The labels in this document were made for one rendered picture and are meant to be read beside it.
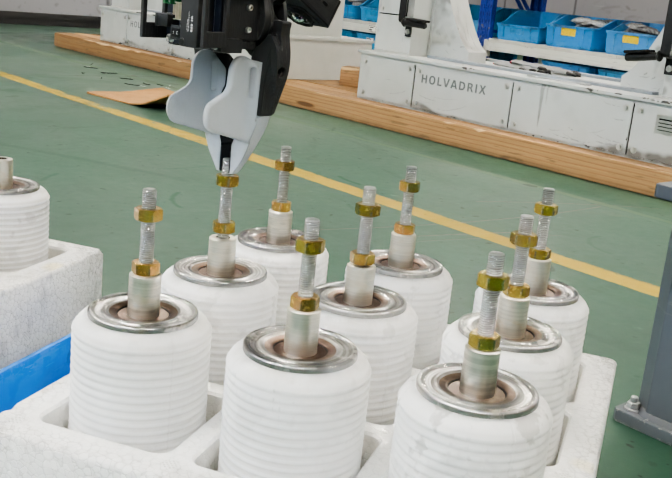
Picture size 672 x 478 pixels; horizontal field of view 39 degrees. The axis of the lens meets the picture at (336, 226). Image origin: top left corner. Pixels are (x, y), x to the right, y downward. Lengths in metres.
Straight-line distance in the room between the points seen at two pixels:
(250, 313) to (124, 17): 4.48
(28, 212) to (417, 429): 0.55
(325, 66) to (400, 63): 0.80
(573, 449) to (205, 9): 0.40
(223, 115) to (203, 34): 0.07
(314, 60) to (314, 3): 3.45
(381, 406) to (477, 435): 0.17
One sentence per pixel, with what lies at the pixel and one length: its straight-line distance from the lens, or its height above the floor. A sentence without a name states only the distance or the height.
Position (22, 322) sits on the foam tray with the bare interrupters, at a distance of 0.97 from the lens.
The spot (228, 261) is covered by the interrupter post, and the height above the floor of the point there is 0.26.
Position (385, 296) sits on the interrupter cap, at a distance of 0.74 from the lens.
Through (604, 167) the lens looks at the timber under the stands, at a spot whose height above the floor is 0.05.
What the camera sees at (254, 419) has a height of 0.22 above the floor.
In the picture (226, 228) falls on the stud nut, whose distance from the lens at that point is 0.75.
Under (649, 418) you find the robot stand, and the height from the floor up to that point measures 0.02.
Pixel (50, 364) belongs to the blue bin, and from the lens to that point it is 0.96.
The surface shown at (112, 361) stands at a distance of 0.63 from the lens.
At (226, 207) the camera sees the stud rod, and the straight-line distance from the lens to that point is 0.75.
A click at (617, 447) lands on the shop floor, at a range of 1.17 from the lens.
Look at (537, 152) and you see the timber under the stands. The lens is 3.01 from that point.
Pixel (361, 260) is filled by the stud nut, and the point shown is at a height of 0.29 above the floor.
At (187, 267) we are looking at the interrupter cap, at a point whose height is 0.25.
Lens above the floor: 0.48
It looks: 14 degrees down
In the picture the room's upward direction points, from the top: 6 degrees clockwise
